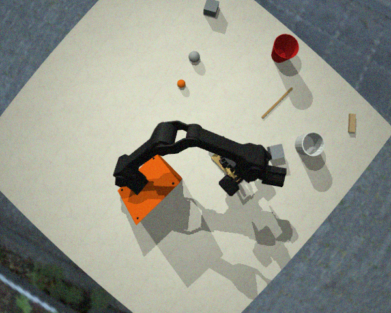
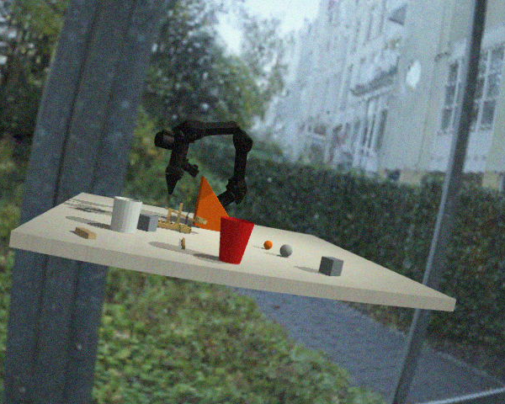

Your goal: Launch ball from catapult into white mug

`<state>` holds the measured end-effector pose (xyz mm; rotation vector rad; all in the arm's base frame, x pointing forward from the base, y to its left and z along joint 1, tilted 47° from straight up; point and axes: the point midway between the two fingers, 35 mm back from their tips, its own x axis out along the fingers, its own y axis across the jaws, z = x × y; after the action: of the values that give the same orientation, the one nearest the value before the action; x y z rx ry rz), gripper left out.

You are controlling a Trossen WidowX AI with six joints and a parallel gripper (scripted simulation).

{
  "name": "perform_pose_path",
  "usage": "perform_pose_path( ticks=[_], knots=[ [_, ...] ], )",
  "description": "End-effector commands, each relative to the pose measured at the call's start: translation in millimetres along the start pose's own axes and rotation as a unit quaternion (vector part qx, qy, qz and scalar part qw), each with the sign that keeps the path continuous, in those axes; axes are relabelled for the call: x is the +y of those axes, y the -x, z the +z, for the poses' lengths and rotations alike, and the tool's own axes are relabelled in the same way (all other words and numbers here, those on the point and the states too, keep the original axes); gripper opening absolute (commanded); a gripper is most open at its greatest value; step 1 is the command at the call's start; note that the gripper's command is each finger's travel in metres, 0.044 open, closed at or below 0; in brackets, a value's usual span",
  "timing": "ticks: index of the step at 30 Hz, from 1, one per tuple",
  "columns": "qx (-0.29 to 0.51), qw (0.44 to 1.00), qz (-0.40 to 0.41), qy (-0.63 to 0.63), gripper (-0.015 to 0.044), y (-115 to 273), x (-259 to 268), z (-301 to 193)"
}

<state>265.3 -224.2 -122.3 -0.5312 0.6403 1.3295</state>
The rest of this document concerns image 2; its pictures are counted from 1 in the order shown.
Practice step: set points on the red plastic cup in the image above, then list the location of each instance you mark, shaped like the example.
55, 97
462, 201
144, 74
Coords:
234, 236

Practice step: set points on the white mug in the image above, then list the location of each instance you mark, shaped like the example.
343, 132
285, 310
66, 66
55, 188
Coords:
125, 215

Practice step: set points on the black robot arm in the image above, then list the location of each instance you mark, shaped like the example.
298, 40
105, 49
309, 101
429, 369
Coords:
194, 130

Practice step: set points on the grey ball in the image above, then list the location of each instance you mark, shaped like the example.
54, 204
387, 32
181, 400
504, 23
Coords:
286, 251

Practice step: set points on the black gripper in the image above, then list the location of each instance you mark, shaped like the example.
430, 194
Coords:
174, 170

